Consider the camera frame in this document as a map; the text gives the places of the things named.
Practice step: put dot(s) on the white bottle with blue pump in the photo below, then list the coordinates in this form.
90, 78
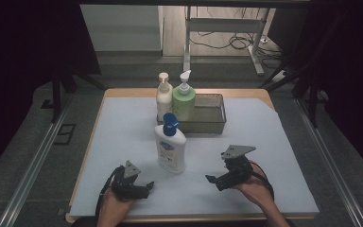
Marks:
170, 154

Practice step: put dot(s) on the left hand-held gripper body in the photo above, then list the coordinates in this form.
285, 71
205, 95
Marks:
124, 187

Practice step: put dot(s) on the white cabinet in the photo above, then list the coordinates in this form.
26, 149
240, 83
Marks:
123, 28

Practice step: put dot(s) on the white power strip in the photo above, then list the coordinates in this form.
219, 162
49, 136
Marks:
263, 40

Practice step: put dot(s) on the dark curtain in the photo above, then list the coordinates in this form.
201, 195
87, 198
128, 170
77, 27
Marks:
19, 63
353, 78

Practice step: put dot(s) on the grey metal mesh basket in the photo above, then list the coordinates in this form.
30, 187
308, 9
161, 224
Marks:
208, 121

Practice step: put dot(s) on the person's left hand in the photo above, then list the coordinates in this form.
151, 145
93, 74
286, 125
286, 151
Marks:
113, 208

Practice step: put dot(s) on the cream pump bottle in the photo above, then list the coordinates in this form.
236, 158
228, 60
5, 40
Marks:
164, 102

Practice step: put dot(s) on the green bottle with white pump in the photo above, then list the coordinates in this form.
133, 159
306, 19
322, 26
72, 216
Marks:
184, 105

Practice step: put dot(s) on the person's right hand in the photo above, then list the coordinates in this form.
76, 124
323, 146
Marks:
258, 189

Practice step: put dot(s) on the black metal stand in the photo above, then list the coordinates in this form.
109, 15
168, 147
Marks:
56, 94
312, 94

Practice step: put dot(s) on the white metal stand frame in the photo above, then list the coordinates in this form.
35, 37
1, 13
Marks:
223, 25

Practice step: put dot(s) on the aluminium rail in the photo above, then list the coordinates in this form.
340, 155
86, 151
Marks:
331, 167
28, 176

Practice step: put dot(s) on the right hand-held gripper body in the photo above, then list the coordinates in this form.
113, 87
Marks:
239, 171

